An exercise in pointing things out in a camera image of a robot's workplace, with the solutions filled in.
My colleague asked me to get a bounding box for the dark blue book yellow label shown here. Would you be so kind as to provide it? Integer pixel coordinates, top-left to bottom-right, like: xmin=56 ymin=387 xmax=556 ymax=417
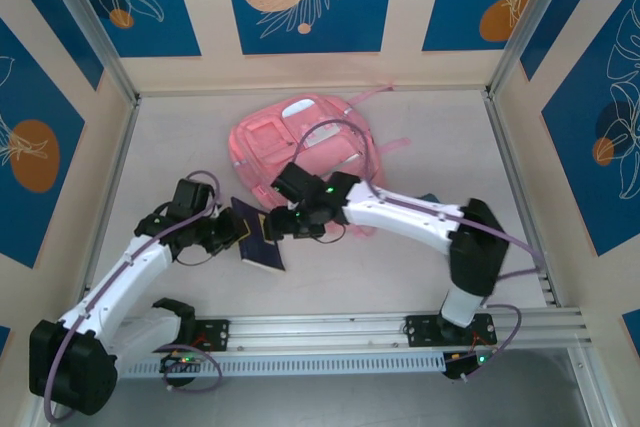
xmin=230 ymin=196 xmax=287 ymax=276

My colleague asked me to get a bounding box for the pink backpack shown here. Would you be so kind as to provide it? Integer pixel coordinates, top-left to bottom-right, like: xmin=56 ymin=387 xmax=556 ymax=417
xmin=227 ymin=81 xmax=414 ymax=238

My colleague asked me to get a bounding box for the aluminium side rail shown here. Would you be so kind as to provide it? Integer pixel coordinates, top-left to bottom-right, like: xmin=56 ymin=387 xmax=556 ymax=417
xmin=74 ymin=96 xmax=140 ymax=318
xmin=483 ymin=91 xmax=559 ymax=309

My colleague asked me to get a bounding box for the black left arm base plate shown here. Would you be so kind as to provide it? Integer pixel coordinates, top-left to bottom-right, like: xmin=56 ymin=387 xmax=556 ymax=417
xmin=138 ymin=317 xmax=231 ymax=353

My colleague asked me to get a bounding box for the aluminium mounting rail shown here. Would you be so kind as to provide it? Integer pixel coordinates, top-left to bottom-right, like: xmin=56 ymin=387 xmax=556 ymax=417
xmin=42 ymin=309 xmax=594 ymax=359

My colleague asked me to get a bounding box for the grey slotted cable duct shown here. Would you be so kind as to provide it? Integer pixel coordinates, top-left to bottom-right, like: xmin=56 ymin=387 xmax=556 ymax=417
xmin=64 ymin=352 xmax=449 ymax=378

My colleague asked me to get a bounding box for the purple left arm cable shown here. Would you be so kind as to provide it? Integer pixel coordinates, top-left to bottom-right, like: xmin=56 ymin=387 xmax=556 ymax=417
xmin=43 ymin=170 xmax=224 ymax=423

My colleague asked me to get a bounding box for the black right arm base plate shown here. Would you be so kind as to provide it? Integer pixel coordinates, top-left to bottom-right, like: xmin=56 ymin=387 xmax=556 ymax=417
xmin=405 ymin=314 xmax=496 ymax=348

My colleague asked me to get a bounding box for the aluminium frame post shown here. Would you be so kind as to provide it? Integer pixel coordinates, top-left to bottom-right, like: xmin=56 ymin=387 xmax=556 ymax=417
xmin=487 ymin=0 xmax=614 ymax=98
xmin=34 ymin=0 xmax=141 ymax=106

